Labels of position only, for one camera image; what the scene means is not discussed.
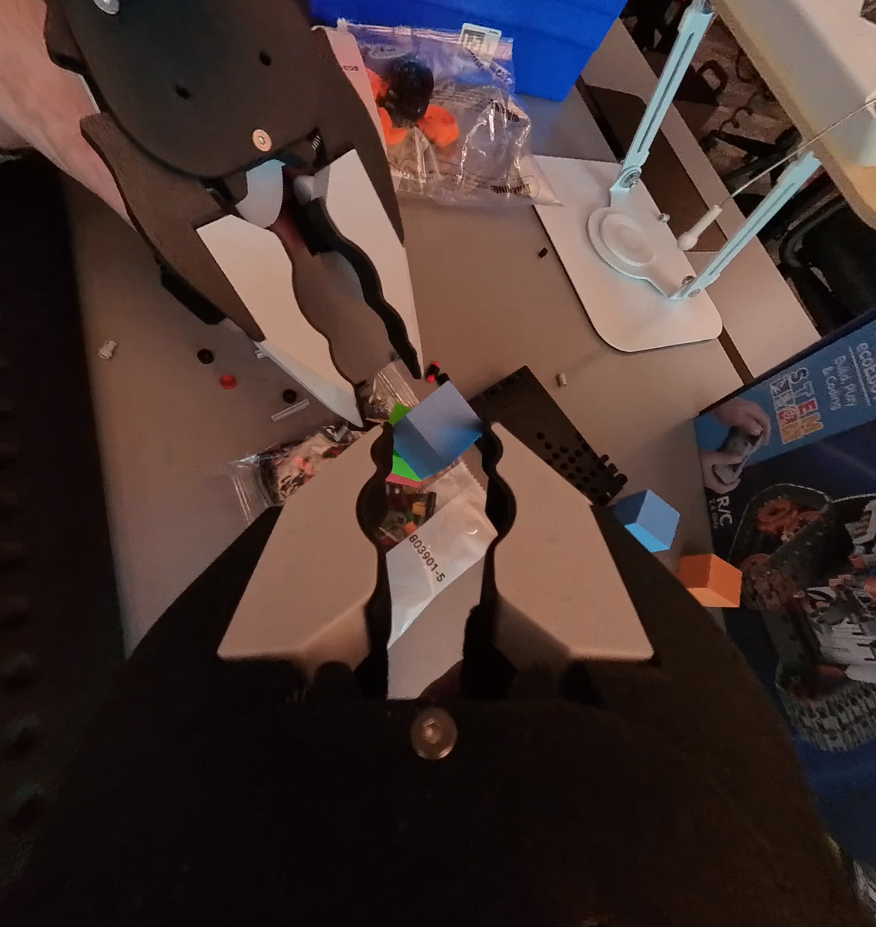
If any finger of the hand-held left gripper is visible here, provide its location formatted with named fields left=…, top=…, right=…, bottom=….
left=292, top=147, right=426, bottom=382
left=195, top=161, right=372, bottom=430

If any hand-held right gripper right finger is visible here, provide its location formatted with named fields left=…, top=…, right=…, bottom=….
left=467, top=416, right=656, bottom=696

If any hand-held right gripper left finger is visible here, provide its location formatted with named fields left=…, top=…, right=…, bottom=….
left=219, top=422, right=396, bottom=698

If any blue foam cube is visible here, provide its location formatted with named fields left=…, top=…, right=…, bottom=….
left=393, top=381, right=481, bottom=480
left=613, top=490, right=681, bottom=553

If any orange foam cube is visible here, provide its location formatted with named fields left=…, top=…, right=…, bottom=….
left=677, top=554, right=743, bottom=608

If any green foam cube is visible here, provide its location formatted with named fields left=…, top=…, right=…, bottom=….
left=387, top=402, right=419, bottom=482

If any clear bag of building parts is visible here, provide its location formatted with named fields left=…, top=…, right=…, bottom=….
left=228, top=361, right=498, bottom=649

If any clear printed plastic bag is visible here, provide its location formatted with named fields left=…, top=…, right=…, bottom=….
left=337, top=20, right=564, bottom=212

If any black perforated building plate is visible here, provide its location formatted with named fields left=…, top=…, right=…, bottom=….
left=469, top=365, right=629, bottom=506

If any white book stand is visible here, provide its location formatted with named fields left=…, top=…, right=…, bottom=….
left=536, top=0, right=876, bottom=353

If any blue plastic bin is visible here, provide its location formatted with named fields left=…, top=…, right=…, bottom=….
left=308, top=0, right=629, bottom=102

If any blue toy robot box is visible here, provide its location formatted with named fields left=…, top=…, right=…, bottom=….
left=693, top=298, right=876, bottom=881

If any black office chair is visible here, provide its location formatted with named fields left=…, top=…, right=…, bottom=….
left=688, top=29, right=876, bottom=334

